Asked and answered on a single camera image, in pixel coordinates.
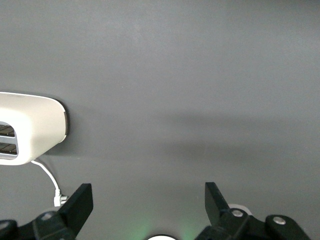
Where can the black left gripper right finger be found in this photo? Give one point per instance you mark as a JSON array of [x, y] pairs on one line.
[[217, 212]]

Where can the cream toaster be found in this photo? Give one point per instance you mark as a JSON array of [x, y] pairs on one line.
[[37, 125]]

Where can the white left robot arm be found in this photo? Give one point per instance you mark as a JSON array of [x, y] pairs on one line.
[[161, 237]]

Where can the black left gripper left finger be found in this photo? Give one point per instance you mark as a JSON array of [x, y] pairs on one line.
[[75, 210]]

